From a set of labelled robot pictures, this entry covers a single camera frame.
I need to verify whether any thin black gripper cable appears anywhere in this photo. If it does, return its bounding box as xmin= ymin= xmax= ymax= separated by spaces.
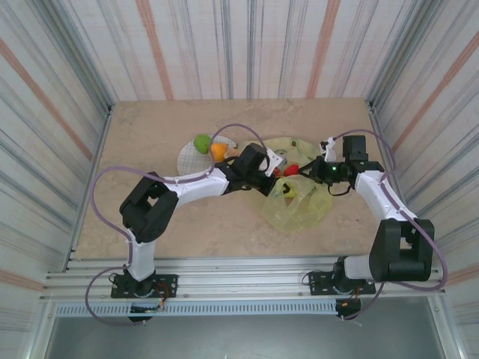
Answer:
xmin=327 ymin=182 xmax=355 ymax=197

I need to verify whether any pale green avocado-print plastic bag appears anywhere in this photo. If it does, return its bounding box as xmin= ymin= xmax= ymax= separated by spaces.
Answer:
xmin=245 ymin=137 xmax=334 ymax=233

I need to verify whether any orange toy fruit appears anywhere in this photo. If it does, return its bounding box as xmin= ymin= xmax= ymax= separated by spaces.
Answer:
xmin=210 ymin=142 xmax=228 ymax=162

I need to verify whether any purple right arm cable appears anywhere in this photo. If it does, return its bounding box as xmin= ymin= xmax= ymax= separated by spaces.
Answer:
xmin=335 ymin=129 xmax=450 ymax=322

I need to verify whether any white slotted cable duct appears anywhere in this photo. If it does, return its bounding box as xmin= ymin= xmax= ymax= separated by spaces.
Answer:
xmin=54 ymin=301 xmax=338 ymax=317

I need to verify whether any aluminium rail frame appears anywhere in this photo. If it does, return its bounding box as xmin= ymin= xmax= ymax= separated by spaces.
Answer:
xmin=39 ymin=256 xmax=448 ymax=304

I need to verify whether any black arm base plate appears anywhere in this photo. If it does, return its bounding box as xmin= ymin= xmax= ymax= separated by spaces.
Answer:
xmin=308 ymin=269 xmax=377 ymax=296
xmin=110 ymin=273 xmax=179 ymax=300

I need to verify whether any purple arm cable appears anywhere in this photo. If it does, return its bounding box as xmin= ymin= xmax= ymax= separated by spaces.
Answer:
xmin=85 ymin=123 xmax=263 ymax=327
xmin=335 ymin=129 xmax=450 ymax=322

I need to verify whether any white checked round plate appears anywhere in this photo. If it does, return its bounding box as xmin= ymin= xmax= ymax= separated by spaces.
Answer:
xmin=175 ymin=133 xmax=240 ymax=175

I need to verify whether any black base connector module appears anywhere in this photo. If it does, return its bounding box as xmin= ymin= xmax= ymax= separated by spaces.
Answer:
xmin=335 ymin=298 xmax=362 ymax=319
xmin=126 ymin=304 xmax=165 ymax=323

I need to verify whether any green toy fruit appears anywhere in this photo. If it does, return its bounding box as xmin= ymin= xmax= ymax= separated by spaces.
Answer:
xmin=193 ymin=134 xmax=211 ymax=154

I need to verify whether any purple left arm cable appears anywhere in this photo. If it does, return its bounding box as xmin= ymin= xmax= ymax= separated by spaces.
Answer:
xmin=85 ymin=123 xmax=263 ymax=327

